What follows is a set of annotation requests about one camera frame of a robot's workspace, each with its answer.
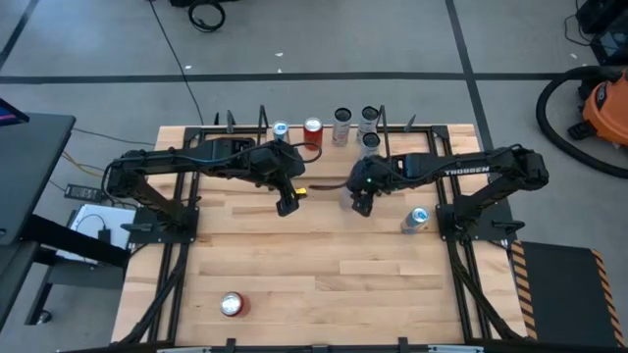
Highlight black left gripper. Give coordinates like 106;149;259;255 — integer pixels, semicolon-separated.
247;144;306;219

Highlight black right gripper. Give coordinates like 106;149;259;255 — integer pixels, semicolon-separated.
345;156;401;219

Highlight blue silver Red Bull can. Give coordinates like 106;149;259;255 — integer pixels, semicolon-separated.
271;120;291;146
400;204;432;233

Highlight white Celsius can blue band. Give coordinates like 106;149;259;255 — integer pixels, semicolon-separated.
360;130;383;158

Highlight red Coke Zero can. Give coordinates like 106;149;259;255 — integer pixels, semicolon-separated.
302;116;325;151
219;291;251;319

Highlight white Celsius Peach Vibe can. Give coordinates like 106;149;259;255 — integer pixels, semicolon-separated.
331;106;353;148

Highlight white Celsius Arctic can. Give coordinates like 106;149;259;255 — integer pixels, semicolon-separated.
356;105;381;137

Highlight wooden shelf black metal legs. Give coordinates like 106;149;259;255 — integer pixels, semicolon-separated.
254;103;393;183

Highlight orange shop vacuum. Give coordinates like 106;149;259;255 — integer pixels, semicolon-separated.
567;68;628;148
534;65;628;180

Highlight white paper sheet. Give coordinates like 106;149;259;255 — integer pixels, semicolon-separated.
56;203;137;266

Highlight black mat hazard stripes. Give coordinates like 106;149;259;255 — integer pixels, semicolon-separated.
507;239;628;352

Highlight black desk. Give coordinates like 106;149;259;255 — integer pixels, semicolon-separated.
0;111;131;334

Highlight blue screen device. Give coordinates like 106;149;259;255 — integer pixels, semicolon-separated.
0;97;29;127

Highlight black equipment case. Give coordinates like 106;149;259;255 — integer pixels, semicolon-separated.
573;0;628;68

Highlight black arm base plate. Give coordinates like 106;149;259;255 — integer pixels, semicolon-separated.
121;205;200;245
436;203;525;242

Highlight black aluminium table frame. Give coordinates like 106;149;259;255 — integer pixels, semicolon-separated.
117;110;529;353

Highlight long black floor cable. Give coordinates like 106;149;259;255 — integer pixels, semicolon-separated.
148;0;205;126

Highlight thin olive floor cable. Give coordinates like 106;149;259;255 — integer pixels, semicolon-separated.
72;126;157;147

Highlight coiled black cable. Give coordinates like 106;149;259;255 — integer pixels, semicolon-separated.
187;1;227;34

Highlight yellow floor cable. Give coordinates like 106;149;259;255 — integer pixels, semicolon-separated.
61;150;148;185

